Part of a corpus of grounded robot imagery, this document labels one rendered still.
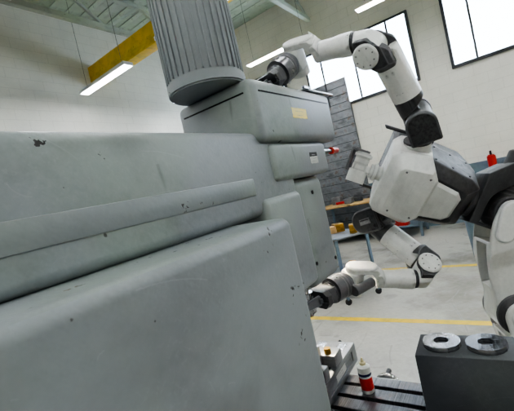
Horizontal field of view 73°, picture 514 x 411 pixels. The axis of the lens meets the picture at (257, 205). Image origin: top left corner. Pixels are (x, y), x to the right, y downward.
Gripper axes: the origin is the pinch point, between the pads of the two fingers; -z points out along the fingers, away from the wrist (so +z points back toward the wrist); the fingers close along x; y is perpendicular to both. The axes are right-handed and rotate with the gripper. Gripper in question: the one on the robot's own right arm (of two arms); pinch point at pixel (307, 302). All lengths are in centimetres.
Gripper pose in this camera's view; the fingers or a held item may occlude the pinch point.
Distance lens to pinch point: 117.8
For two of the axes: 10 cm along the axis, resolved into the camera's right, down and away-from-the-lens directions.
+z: 8.0, -2.2, 5.6
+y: 2.3, 9.7, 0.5
